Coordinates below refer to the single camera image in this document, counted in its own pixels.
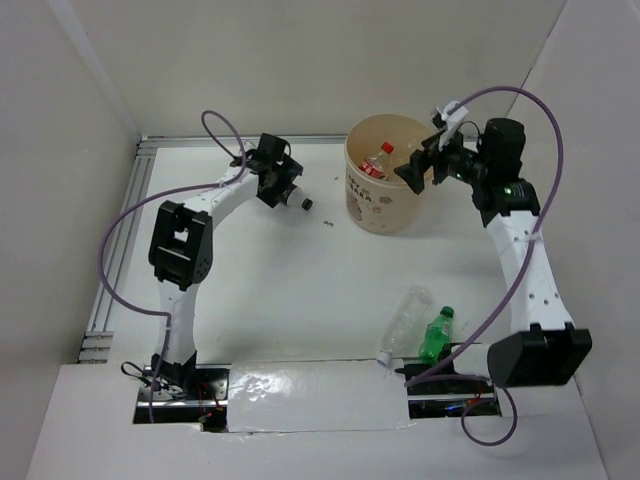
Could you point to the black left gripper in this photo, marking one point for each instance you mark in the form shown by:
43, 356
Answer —
289, 170

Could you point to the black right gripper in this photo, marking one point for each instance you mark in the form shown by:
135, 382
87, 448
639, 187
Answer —
420, 162

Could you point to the black label small bottle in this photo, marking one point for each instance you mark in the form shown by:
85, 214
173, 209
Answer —
294, 197

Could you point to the red cap cola bottle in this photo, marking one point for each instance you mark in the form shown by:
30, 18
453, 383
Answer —
378, 164

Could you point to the clear tall white-cap bottle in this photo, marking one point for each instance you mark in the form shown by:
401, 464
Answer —
410, 310

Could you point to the green plastic bottle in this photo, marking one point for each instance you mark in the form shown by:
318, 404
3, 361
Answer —
437, 336

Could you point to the clear crushed white-cap bottle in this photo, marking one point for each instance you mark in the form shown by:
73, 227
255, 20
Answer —
408, 144

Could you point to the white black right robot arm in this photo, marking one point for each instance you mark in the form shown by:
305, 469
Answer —
544, 347

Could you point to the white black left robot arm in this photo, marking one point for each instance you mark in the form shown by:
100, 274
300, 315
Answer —
181, 249

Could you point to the beige paper bucket bin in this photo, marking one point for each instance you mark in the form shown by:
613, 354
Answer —
380, 206

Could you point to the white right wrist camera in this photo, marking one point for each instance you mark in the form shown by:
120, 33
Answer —
451, 115

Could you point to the aluminium frame rail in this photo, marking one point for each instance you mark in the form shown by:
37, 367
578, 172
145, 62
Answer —
288, 285

